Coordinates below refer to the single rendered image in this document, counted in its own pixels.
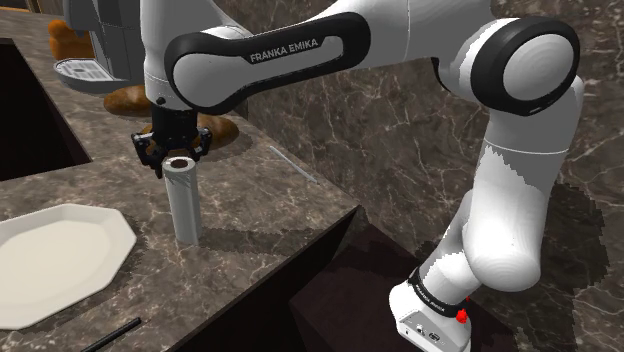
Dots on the orange bread loaf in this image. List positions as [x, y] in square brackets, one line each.
[68, 44]

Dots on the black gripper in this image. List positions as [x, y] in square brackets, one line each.
[173, 126]

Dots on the brown bread loaf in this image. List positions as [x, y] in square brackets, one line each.
[222, 129]
[128, 101]

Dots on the white paper towel roll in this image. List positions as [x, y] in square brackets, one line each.
[184, 204]

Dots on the white octagonal plate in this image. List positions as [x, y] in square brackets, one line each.
[58, 263]

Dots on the grey coffee machine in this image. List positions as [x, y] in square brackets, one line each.
[105, 48]

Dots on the black pen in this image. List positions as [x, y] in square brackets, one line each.
[114, 333]

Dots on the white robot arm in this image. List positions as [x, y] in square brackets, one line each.
[507, 204]

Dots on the dark robot stand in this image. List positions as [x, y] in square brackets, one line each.
[351, 292]

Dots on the thin grey stick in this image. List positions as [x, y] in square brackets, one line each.
[295, 166]

